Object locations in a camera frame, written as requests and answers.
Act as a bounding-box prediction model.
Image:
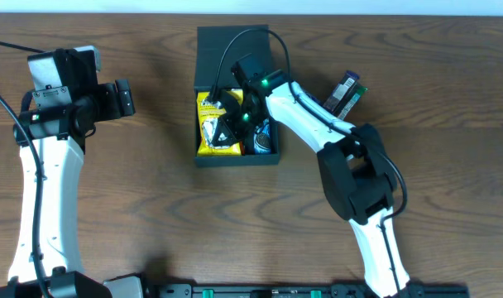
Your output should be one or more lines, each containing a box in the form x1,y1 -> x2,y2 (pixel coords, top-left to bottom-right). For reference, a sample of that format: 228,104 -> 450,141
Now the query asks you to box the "small red green candy bar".
338,85 -> 367,120

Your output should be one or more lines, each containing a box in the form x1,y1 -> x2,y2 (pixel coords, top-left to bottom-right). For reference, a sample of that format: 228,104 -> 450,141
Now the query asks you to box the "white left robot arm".
0,46 -> 146,298

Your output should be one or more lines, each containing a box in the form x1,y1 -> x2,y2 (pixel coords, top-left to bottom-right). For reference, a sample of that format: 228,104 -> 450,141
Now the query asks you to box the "blue Oreo cookie pack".
244,118 -> 271,155

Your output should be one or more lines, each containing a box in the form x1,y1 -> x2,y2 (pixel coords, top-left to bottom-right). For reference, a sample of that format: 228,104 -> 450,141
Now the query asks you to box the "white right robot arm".
212,55 -> 410,297

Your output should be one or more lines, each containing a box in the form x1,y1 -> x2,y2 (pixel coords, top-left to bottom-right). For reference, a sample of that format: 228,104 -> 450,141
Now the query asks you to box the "dark green box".
193,25 -> 280,167

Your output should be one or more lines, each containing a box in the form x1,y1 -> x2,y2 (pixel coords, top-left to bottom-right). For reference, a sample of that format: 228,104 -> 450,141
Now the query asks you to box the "yellow snack bag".
196,91 -> 242,156

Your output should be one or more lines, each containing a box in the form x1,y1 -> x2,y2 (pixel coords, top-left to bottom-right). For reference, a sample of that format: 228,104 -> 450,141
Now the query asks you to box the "dark blue Eclipse mint pack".
322,70 -> 360,116

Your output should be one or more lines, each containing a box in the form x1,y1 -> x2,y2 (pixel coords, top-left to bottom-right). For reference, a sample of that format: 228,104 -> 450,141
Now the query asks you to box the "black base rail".
106,272 -> 471,298

